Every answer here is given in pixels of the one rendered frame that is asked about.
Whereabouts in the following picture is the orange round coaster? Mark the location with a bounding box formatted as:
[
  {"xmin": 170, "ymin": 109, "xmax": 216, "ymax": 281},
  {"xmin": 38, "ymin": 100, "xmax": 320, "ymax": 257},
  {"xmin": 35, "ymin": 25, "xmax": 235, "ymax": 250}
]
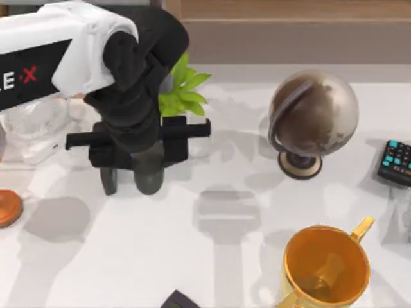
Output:
[{"xmin": 0, "ymin": 189, "xmax": 24, "ymax": 229}]

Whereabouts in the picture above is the black calculator with teal keys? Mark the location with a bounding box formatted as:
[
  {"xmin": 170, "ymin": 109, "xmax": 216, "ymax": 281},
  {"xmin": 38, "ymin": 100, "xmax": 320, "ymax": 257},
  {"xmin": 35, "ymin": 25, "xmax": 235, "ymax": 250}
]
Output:
[{"xmin": 376, "ymin": 139, "xmax": 411, "ymax": 188}]

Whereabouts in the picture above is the clear glass bottle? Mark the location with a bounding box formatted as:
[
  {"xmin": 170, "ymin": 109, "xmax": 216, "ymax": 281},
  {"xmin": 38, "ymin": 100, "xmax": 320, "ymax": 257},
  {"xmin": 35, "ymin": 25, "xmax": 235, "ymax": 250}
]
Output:
[{"xmin": 389, "ymin": 188, "xmax": 411, "ymax": 245}]

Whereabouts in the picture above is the gold trophy cup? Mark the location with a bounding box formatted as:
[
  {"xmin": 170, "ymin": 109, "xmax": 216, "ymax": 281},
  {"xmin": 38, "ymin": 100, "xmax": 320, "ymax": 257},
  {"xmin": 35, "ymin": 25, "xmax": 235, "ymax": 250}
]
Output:
[{"xmin": 277, "ymin": 215, "xmax": 376, "ymax": 308}]

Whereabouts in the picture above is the white translucent container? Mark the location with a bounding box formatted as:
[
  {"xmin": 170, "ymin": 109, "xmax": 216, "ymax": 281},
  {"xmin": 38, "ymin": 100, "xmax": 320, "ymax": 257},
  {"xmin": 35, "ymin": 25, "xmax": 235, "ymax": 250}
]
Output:
[{"xmin": 0, "ymin": 93, "xmax": 87, "ymax": 167}]

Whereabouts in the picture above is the black flat device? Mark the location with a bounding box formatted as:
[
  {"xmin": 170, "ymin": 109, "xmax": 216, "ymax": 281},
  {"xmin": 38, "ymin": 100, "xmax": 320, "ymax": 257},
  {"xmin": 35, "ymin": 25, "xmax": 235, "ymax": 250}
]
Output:
[{"xmin": 160, "ymin": 289, "xmax": 197, "ymax": 308}]

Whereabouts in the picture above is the green leafy plant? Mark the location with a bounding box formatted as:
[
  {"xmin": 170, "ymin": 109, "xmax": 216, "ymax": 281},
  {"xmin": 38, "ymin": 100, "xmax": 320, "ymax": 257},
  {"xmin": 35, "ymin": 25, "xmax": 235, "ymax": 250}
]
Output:
[{"xmin": 158, "ymin": 53, "xmax": 213, "ymax": 118}]

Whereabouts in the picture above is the brown globe on stand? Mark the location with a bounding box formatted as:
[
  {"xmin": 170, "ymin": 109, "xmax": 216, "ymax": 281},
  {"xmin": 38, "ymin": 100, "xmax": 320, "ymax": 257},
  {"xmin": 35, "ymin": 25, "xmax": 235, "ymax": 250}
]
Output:
[{"xmin": 268, "ymin": 69, "xmax": 360, "ymax": 180}]

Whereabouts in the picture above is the dark olive bottle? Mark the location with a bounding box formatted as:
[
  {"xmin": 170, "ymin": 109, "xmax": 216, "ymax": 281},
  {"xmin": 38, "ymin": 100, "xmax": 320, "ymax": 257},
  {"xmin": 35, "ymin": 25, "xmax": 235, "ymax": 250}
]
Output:
[{"xmin": 132, "ymin": 142, "xmax": 165, "ymax": 196}]

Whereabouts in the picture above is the wooden cabinet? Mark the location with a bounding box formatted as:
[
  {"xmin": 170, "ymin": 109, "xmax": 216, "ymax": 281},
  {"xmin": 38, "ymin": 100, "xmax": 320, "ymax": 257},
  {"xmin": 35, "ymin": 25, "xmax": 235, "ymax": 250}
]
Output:
[{"xmin": 179, "ymin": 0, "xmax": 411, "ymax": 65}]

